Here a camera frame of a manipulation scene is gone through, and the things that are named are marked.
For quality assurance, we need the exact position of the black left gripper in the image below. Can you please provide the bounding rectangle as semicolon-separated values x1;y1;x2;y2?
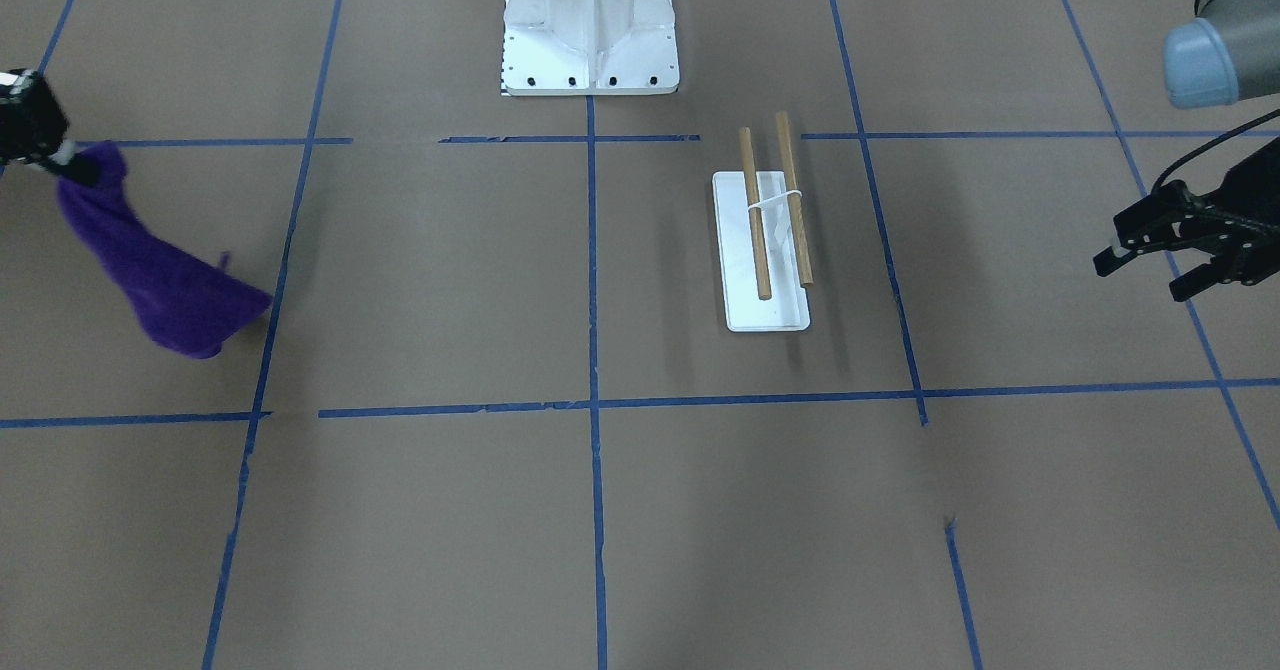
1093;140;1279;302

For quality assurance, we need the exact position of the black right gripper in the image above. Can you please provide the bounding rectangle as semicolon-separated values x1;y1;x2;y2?
1;69;73;168

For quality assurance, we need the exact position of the purple towel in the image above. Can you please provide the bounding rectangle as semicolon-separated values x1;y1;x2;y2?
56;141;273;359

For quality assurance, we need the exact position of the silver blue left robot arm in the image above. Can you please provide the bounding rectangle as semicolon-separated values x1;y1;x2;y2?
1093;0;1279;302

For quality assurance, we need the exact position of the wooden rack rod far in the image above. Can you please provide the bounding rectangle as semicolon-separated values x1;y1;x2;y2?
774;110;815;290

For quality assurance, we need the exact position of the wooden rack rod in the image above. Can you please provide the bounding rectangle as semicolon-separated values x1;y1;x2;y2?
739;126;773;301
774;110;815;290

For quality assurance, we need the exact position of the wooden rack rod near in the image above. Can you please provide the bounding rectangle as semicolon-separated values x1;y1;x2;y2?
739;126;773;301

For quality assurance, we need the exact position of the white rack base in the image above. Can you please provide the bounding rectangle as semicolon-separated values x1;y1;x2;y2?
712;172;810;333

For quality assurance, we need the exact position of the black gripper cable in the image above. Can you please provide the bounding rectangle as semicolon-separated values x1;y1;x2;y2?
1149;108;1280;196

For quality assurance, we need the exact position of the white camera pillar mount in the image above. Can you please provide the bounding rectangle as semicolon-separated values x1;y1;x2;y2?
500;0;682;97

